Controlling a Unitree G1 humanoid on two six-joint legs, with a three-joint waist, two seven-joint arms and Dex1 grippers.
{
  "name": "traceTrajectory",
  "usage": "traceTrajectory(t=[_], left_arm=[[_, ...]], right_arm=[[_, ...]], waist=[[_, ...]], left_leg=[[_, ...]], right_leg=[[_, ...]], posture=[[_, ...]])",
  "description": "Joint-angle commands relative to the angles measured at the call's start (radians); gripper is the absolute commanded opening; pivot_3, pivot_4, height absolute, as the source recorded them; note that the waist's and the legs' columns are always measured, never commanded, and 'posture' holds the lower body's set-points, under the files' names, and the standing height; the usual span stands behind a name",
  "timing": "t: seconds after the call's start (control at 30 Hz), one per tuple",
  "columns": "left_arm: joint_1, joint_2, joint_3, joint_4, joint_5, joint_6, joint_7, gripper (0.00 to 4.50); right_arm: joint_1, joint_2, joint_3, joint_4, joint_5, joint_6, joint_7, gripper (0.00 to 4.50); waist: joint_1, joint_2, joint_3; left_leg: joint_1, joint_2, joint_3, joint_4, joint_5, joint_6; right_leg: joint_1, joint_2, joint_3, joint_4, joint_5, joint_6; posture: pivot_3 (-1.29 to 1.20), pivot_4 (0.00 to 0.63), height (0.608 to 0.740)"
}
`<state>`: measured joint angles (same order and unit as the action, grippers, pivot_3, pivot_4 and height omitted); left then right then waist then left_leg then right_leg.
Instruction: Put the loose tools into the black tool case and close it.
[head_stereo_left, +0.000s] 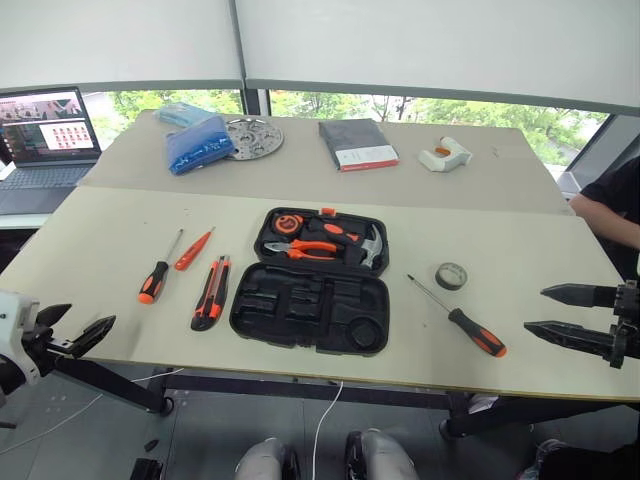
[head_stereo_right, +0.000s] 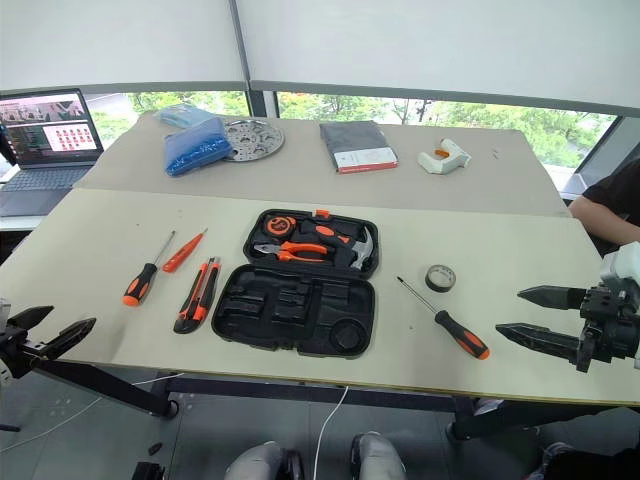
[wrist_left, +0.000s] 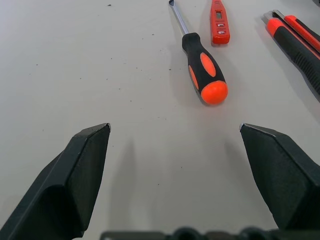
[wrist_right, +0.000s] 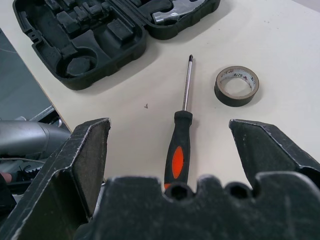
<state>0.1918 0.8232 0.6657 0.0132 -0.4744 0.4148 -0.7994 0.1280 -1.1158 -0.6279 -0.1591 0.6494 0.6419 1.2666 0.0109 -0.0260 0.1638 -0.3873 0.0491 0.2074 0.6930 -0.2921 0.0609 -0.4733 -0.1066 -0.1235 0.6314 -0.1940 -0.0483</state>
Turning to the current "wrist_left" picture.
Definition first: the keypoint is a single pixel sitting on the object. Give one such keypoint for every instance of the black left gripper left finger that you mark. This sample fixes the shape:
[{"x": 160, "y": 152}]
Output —
[{"x": 62, "y": 185}]

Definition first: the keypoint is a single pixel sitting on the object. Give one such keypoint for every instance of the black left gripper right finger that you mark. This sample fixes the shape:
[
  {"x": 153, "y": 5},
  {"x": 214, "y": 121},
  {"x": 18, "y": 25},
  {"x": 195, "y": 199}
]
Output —
[{"x": 282, "y": 175}]

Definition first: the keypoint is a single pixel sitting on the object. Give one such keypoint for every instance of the orange black utility knife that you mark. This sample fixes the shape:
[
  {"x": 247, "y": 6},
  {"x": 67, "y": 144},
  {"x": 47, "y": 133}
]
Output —
[{"x": 297, "y": 47}]

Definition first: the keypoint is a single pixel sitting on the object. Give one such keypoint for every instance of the orange digital tester pen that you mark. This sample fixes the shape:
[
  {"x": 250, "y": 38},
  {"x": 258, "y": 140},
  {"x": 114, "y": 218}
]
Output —
[{"x": 220, "y": 22}]

